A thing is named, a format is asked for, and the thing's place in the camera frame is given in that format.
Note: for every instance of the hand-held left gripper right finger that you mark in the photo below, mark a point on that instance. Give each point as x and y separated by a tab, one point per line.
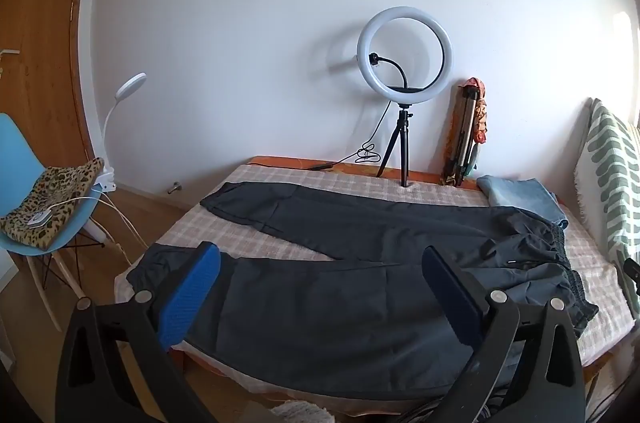
452	298

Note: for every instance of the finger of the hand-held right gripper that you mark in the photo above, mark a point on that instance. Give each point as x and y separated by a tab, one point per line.
632	269

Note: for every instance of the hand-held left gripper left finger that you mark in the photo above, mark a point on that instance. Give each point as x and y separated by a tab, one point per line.
190	298

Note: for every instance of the dark grey pants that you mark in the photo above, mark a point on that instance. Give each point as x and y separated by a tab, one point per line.
325	318

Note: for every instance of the beige checked blanket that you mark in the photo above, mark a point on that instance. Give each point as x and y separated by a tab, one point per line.
260	243

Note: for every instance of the green and white patterned pillow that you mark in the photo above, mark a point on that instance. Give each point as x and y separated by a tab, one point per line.
605	163

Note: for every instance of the metal door stop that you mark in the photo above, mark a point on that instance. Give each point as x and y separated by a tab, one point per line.
175	188

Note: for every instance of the folded blue jeans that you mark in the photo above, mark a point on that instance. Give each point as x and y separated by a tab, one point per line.
520	193

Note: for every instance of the folded silver tripod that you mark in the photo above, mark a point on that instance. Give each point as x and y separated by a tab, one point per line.
462	133

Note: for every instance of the white charger on chair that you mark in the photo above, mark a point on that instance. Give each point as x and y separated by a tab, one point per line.
40	219

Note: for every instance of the leopard print cloth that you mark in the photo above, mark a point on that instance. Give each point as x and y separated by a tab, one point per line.
55	193

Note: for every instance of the folded tripod with cloth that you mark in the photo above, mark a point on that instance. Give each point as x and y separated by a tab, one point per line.
481	118

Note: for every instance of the white clip lamp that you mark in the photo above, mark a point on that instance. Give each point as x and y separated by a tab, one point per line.
131	83

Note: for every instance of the light blue chair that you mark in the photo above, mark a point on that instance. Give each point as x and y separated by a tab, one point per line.
10	143

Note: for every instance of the wooden door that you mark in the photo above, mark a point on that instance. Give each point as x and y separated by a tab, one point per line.
40	28

